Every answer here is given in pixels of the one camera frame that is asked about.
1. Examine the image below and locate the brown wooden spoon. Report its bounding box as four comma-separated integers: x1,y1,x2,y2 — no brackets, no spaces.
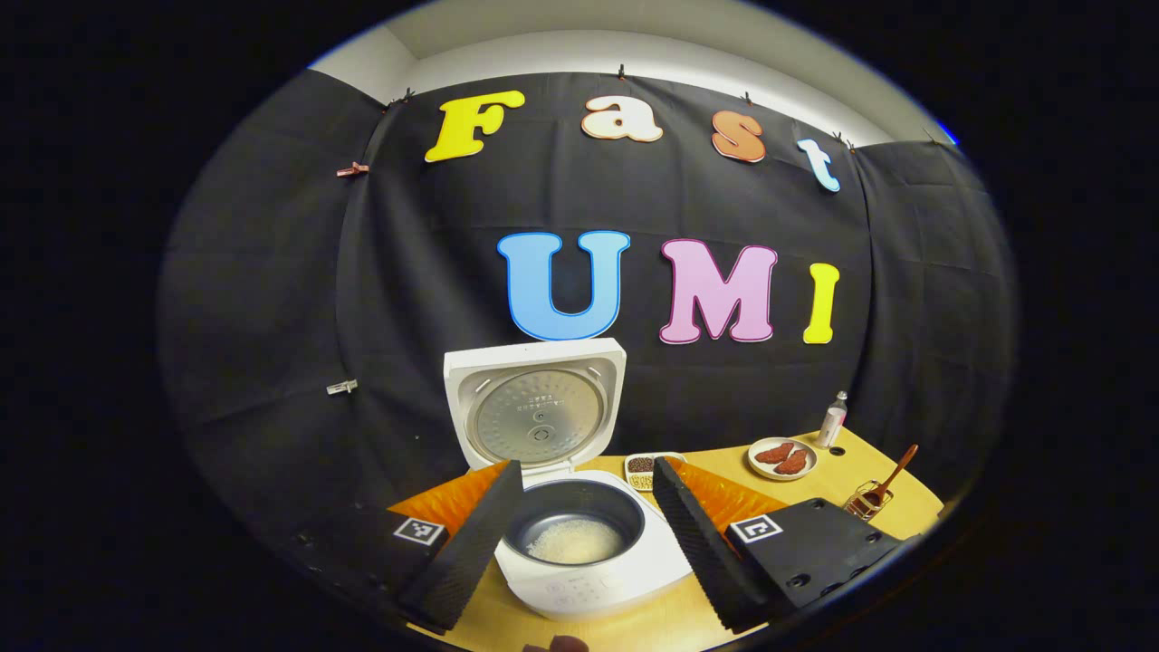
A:
865,444,919,510

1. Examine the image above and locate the white divided grain dish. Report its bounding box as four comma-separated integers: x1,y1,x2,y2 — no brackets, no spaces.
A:
624,451,687,493

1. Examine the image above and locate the white round plate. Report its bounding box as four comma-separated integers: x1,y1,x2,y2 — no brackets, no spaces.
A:
747,437,819,481

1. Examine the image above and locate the small bottle with pink label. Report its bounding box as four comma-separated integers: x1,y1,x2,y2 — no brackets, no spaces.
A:
818,390,849,450

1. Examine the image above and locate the white rice cooker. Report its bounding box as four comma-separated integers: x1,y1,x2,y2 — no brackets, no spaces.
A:
443,338,696,622

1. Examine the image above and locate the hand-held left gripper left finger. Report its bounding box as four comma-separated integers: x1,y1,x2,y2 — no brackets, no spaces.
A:
290,459,525,635

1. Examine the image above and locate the wire chopstick holder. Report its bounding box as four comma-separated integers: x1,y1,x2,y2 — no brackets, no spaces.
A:
844,484,896,522

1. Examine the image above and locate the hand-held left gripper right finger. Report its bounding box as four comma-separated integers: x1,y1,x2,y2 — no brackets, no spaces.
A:
652,455,920,635

